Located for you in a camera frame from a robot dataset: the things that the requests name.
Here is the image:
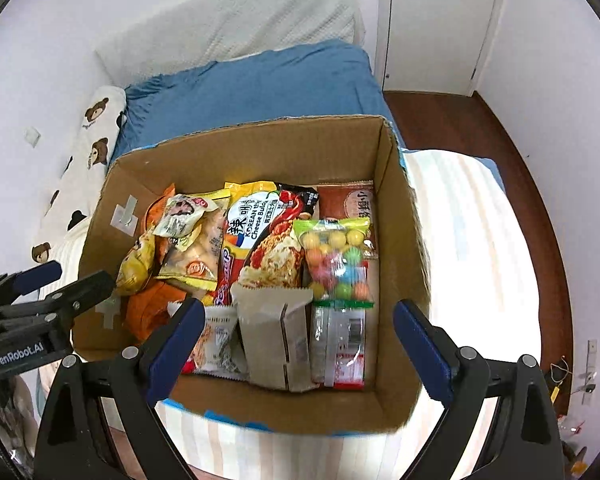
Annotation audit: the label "white textured blanket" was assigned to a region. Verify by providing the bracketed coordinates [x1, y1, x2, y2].
[95, 0, 366, 86]

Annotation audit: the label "brown snack packet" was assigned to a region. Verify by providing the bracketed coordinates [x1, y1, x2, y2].
[316, 180, 381, 261]

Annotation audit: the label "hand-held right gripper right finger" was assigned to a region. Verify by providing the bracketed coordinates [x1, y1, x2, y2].
[392, 299, 566, 480]

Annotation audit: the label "colourful candy ball packet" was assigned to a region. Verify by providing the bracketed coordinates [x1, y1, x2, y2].
[292, 217, 376, 306]

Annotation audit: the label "red yellow noodle packet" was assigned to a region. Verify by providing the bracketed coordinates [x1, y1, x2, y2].
[212, 180, 321, 308]

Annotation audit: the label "cardboard box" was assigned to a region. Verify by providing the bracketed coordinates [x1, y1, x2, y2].
[72, 115, 433, 436]

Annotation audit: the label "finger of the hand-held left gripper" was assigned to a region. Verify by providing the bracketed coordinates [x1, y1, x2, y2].
[0, 260, 63, 308]
[10, 270, 117, 331]

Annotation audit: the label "orange snack packet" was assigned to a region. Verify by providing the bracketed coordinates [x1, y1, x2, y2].
[124, 184, 188, 345]

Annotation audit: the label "tangled cables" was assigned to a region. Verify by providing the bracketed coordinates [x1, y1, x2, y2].
[550, 357, 588, 476]

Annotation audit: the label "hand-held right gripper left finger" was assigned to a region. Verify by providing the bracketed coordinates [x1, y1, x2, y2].
[32, 297, 207, 480]

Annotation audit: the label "small white snack packet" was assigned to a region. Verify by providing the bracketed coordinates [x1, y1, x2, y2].
[152, 193, 210, 252]

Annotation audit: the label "yellow biscuit packet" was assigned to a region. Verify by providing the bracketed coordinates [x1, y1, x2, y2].
[155, 187, 231, 293]

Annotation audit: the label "white door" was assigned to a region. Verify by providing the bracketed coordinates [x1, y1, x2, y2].
[380, 0, 503, 98]

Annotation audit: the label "blue bed sheet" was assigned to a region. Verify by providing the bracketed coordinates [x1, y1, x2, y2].
[107, 39, 406, 161]

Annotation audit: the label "clear red white packet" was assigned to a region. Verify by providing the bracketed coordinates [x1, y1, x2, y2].
[309, 300, 368, 391]

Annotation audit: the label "small yellow snack packet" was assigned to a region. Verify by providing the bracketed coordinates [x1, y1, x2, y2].
[116, 232, 158, 296]

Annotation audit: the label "white noodle print packet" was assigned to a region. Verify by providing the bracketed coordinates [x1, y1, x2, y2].
[182, 302, 248, 376]

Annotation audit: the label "bear print pillow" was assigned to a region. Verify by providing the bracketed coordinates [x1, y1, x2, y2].
[30, 85, 128, 266]

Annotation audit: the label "white power strip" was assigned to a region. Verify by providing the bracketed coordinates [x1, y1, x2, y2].
[582, 340, 599, 406]

